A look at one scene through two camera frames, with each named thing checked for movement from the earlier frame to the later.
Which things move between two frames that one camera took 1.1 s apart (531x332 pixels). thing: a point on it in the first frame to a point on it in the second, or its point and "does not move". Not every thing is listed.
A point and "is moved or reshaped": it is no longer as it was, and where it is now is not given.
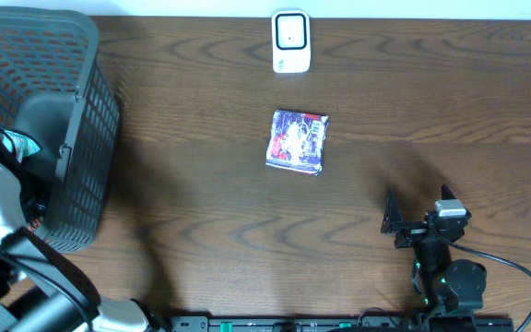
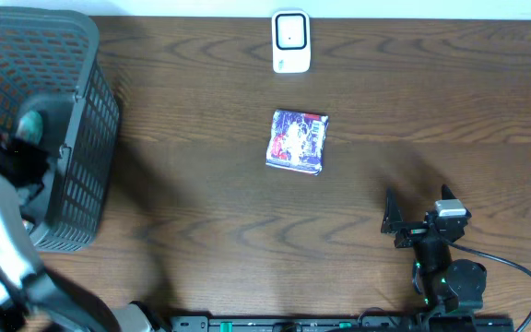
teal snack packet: (23, 144) is moved or reshaped
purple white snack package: (297, 141) does not move
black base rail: (342, 323) does not move
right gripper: (394, 222) does not move
